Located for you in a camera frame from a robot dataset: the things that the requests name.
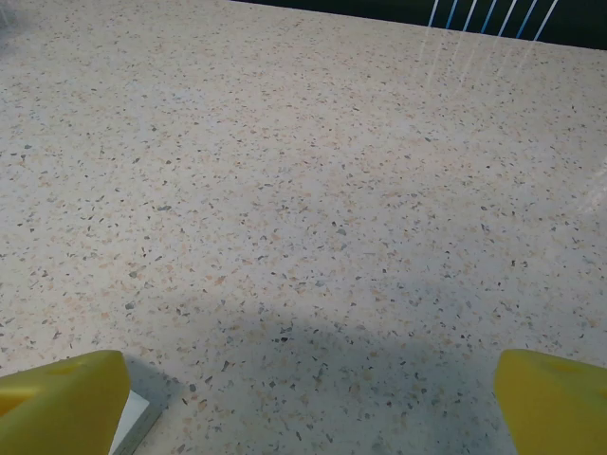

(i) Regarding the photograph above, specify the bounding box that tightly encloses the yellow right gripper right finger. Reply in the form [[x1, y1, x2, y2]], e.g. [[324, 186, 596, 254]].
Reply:
[[492, 348, 607, 455]]

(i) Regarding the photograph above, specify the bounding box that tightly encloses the pale green paper box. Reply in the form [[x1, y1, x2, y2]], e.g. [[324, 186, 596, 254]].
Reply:
[[109, 387, 163, 455]]

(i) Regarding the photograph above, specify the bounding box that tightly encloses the blue printed back wall panel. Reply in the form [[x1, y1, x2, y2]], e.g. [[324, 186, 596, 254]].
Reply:
[[227, 0, 607, 51]]

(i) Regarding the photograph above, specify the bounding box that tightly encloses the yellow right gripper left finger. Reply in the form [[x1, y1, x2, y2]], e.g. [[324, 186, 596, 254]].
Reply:
[[0, 349, 134, 455]]

